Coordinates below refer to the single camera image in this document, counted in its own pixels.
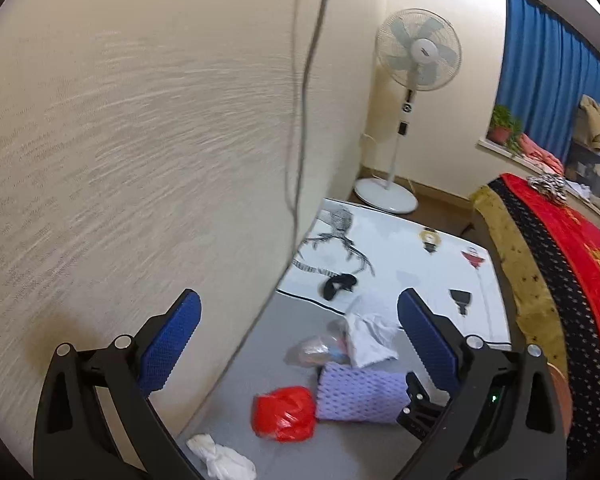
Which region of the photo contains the clear plastic bag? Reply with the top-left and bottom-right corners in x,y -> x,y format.
285,319 -> 353,368

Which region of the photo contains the potted green plant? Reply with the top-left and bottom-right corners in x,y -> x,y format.
486,105 -> 525,153

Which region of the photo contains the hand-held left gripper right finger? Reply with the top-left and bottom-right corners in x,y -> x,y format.
396,287 -> 568,480

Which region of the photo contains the beige coat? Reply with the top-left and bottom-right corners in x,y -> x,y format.
579,94 -> 600,151

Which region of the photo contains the purple knitted cloth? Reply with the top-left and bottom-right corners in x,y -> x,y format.
315,362 -> 411,424

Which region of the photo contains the white standing fan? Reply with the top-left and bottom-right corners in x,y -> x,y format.
354,8 -> 463,213

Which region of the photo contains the black white striped cloth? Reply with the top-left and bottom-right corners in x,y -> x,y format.
526,175 -> 571,206

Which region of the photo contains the grey wall cable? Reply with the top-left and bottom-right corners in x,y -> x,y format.
285,0 -> 333,246

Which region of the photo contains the white printed folding table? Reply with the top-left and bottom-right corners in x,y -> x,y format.
177,197 -> 513,480

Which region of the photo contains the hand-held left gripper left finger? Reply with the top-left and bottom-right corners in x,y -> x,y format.
32,288 -> 203,480

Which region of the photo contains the clear plastic storage box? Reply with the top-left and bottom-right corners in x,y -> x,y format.
565,140 -> 600,211

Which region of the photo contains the blue curtain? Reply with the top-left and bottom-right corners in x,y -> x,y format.
495,0 -> 600,161

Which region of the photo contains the red plastic bag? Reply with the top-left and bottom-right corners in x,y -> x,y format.
251,386 -> 317,443

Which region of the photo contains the pink cloth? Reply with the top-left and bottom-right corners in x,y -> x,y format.
517,132 -> 565,176

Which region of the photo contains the white crumpled tissue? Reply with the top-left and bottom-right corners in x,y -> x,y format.
186,433 -> 257,480

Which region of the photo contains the small black item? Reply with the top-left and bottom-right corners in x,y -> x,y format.
321,273 -> 358,302

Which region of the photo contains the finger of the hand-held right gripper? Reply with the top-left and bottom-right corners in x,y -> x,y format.
397,371 -> 453,443

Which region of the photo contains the red star-bordered blanket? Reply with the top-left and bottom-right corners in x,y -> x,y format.
472,172 -> 600,461

